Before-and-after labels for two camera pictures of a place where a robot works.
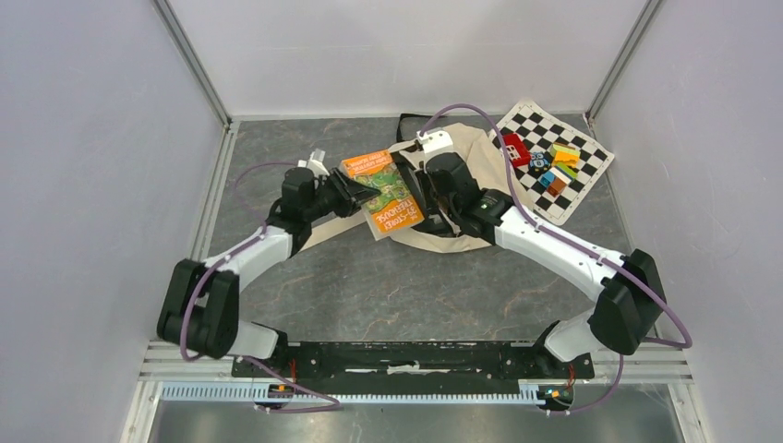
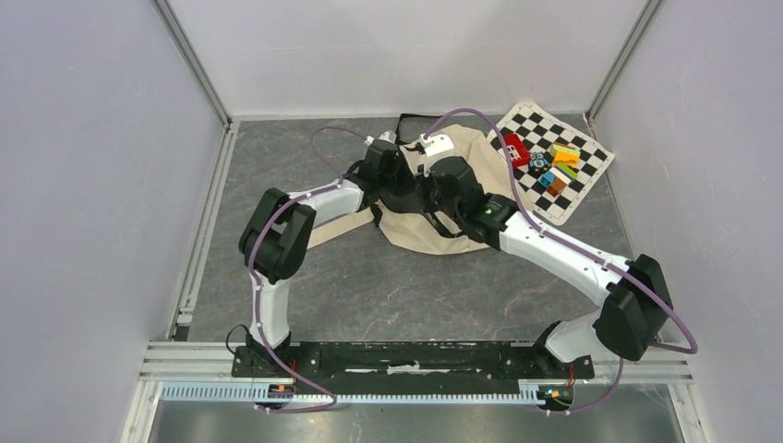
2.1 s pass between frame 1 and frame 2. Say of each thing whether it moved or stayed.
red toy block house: stayed
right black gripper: stayed
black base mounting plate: stayed
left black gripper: moved
